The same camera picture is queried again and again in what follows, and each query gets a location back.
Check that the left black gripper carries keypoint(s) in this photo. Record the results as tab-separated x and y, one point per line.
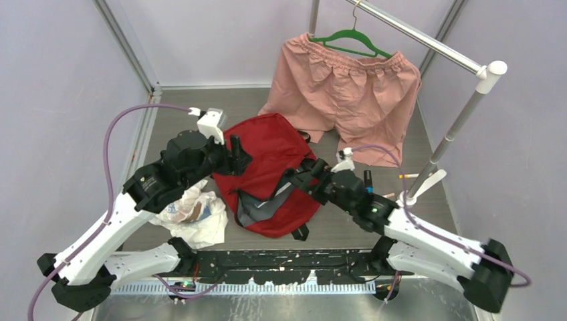
234	162

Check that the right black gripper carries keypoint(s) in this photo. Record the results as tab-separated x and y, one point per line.
320	169

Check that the red backpack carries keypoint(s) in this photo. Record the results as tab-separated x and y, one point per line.
263	200

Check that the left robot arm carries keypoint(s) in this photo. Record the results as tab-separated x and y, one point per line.
84	275

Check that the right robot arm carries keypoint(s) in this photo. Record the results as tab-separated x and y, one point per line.
482	272

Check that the white crumpled cloth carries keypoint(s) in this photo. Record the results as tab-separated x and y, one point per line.
199	217

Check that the yellow capped marker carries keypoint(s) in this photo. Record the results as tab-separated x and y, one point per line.
412	176

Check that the pink skirt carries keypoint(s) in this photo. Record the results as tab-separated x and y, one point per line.
369	102

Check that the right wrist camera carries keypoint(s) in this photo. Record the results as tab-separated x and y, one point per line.
344	161

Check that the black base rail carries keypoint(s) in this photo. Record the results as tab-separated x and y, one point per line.
282	267

